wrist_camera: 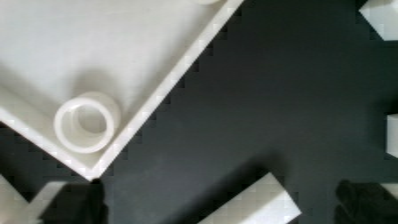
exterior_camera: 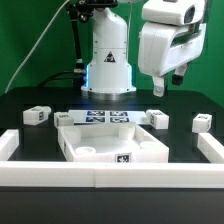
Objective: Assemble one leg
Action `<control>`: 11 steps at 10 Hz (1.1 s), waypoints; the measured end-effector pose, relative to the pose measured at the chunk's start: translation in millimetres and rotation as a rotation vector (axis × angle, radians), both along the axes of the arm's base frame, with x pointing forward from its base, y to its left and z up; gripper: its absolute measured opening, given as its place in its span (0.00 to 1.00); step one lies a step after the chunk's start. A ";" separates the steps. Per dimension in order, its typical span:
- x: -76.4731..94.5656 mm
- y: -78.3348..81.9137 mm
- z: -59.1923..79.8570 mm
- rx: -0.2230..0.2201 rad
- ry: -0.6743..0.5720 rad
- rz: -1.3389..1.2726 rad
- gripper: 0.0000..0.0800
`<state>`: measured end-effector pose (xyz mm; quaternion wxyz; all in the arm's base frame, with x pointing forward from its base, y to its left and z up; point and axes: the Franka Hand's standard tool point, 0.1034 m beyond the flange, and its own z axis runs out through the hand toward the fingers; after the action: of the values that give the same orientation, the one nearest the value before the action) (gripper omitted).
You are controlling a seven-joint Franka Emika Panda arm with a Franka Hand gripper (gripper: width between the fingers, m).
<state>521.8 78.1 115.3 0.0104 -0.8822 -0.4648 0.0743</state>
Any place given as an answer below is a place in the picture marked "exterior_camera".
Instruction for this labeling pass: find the white U-shaped obstacle fence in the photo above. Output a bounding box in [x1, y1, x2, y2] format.
[0, 129, 224, 188]

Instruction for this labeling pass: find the white cable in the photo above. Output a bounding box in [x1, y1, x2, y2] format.
[3, 0, 72, 96]

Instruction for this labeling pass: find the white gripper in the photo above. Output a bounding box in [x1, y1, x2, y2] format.
[138, 22, 206, 97]

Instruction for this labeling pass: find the white marker tag sheet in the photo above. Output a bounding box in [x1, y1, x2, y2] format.
[68, 110, 148, 124]

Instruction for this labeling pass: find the black cable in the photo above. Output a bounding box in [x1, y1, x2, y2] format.
[39, 69, 84, 89]

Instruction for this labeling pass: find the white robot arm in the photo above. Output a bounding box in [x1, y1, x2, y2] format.
[80, 0, 212, 100]

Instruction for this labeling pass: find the white square tabletop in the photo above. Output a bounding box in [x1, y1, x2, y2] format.
[58, 123, 169, 163]

